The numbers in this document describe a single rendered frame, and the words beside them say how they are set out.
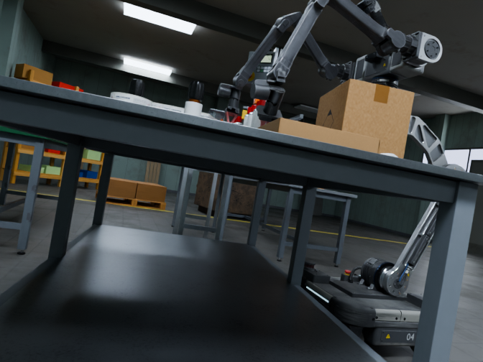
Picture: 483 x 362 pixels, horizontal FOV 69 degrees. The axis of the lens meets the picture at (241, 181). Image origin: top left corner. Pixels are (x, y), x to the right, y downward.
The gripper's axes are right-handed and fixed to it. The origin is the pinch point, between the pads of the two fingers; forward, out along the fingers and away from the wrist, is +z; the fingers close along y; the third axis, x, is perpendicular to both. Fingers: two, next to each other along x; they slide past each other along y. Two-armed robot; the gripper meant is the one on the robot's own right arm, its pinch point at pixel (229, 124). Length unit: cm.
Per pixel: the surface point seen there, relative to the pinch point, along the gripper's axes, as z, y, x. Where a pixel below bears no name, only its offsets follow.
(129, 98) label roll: 2, 23, -52
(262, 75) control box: -31.9, -1.3, 13.6
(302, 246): 57, 20, 48
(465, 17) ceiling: -239, -202, 314
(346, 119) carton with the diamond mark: 3, 86, 25
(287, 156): 22, 117, -4
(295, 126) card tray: 15, 118, -4
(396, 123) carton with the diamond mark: 0, 87, 43
